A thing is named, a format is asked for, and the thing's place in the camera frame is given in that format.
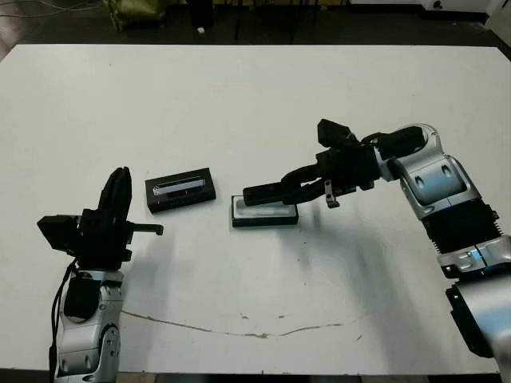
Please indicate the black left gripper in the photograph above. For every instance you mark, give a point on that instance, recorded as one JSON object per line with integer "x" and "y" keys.
{"x": 101, "y": 245}

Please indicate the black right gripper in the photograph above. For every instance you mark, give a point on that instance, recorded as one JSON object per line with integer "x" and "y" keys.
{"x": 351, "y": 167}

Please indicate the black slim camera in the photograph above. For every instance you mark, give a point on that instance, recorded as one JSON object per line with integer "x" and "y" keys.
{"x": 263, "y": 193}

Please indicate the black printed box lid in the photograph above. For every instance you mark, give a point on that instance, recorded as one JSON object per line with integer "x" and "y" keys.
{"x": 179, "y": 199}

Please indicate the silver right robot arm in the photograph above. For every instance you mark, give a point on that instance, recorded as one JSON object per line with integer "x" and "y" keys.
{"x": 435, "y": 183}

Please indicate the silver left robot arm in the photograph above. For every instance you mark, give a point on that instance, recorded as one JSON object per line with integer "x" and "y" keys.
{"x": 85, "y": 331}

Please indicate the black box white insert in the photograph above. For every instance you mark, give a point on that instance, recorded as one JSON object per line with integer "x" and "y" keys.
{"x": 263, "y": 221}

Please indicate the olive green bag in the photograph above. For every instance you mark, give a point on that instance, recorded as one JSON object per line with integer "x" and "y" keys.
{"x": 133, "y": 16}

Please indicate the white cabinet with black knob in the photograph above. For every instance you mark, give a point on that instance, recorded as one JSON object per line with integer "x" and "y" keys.
{"x": 459, "y": 6}

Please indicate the white board panel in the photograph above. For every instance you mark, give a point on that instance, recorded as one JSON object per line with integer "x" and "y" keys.
{"x": 501, "y": 28}

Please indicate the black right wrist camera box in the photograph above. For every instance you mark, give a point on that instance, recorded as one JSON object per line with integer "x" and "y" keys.
{"x": 335, "y": 133}

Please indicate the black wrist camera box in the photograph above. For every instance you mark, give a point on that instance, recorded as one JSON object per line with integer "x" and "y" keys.
{"x": 335, "y": 133}
{"x": 58, "y": 235}

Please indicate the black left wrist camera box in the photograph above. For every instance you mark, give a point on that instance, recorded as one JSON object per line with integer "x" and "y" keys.
{"x": 58, "y": 235}

